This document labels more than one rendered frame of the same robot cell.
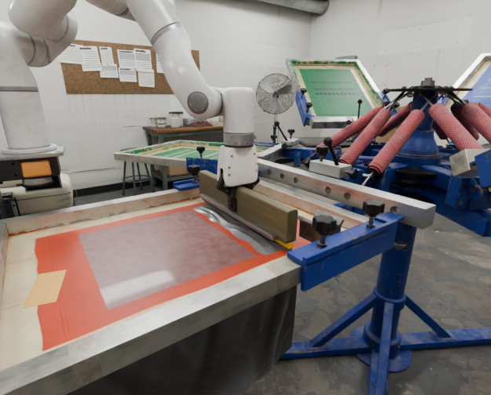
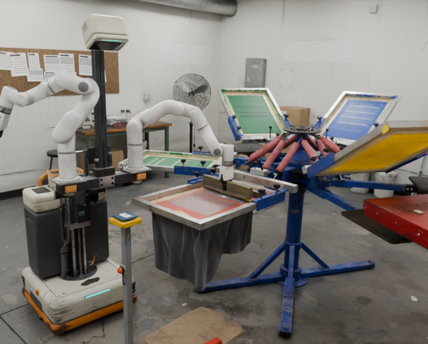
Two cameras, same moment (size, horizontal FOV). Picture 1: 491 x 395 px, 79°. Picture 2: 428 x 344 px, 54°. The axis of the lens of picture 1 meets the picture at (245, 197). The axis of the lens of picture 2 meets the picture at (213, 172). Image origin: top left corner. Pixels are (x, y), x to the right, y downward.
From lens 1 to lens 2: 1.98 m
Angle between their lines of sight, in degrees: 13
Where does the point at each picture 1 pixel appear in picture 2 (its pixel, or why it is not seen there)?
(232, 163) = (226, 172)
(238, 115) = (229, 155)
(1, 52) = (138, 132)
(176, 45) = (209, 132)
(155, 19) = (201, 123)
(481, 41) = (360, 61)
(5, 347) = not seen: hidden behind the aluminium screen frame
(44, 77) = not seen: outside the picture
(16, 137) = (136, 163)
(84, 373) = (216, 221)
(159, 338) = (227, 216)
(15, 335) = not seen: hidden behind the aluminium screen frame
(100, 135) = (24, 137)
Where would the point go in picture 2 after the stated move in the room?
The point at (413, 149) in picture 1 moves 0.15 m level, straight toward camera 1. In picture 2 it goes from (297, 160) to (295, 164)
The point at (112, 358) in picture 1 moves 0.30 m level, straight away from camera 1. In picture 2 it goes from (220, 219) to (186, 205)
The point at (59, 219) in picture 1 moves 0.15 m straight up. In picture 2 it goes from (154, 196) to (154, 173)
